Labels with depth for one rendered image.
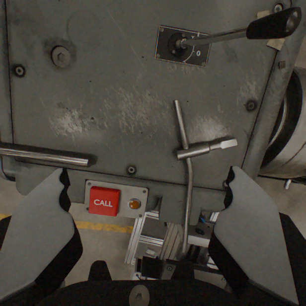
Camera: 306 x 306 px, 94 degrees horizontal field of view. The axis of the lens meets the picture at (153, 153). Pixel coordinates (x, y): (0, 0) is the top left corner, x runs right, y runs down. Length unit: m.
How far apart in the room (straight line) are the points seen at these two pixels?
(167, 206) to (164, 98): 0.23
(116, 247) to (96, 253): 0.29
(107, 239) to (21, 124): 1.96
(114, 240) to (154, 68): 2.08
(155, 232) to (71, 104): 1.61
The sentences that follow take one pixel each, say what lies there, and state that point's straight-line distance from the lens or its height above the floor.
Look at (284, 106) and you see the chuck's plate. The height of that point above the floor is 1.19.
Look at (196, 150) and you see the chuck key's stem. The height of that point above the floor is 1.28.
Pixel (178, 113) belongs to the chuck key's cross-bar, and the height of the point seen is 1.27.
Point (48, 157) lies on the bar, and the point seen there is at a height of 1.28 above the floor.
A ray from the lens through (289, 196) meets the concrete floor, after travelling 2.42.
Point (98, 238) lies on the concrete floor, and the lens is 2.23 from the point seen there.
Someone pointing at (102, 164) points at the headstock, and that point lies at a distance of 0.31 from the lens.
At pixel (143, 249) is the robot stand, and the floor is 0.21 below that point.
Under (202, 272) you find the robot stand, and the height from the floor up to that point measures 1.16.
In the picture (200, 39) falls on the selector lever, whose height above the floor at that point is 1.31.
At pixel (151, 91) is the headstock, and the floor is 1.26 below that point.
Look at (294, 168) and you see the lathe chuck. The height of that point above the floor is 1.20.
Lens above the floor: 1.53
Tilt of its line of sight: 78 degrees down
